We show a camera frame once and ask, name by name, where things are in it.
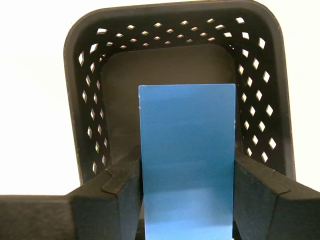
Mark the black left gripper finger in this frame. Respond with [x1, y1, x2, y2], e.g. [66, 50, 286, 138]
[0, 146, 145, 240]
[232, 150, 320, 240]

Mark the blue rectangular block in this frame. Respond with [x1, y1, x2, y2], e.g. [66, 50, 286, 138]
[138, 83, 237, 240]

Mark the black perforated plastic basket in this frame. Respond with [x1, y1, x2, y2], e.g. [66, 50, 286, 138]
[62, 0, 297, 186]

